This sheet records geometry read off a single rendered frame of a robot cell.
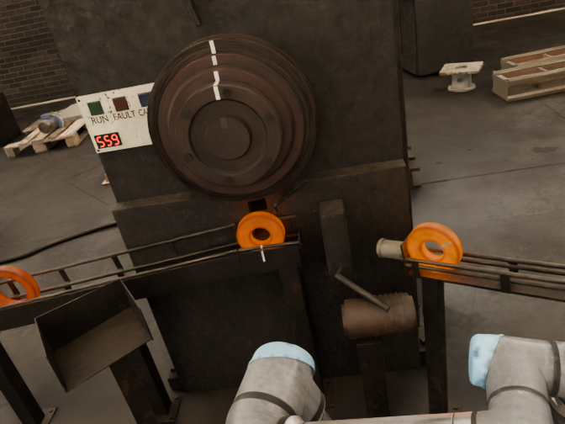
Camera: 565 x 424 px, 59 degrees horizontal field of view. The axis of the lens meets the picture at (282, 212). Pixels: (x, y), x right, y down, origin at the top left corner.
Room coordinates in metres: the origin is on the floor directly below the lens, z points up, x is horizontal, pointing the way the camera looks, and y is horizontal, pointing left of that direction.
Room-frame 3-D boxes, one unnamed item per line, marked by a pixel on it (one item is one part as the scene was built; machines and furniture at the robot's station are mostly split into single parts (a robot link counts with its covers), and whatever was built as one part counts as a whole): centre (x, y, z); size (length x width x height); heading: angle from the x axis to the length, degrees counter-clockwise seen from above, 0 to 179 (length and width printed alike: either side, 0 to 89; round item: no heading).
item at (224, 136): (1.27, 0.10, 1.11); 0.28 x 0.06 x 0.28; 82
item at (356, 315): (1.19, -0.23, 0.27); 0.22 x 0.13 x 0.53; 82
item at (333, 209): (1.35, -0.15, 0.68); 0.11 x 0.08 x 0.24; 172
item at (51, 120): (5.60, 2.27, 0.25); 0.40 x 0.24 x 0.22; 172
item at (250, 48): (1.36, 0.08, 1.11); 0.47 x 0.06 x 0.47; 82
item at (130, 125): (1.52, 0.41, 1.15); 0.26 x 0.02 x 0.18; 82
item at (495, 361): (0.48, -0.27, 0.96); 0.11 x 0.11 x 0.08; 69
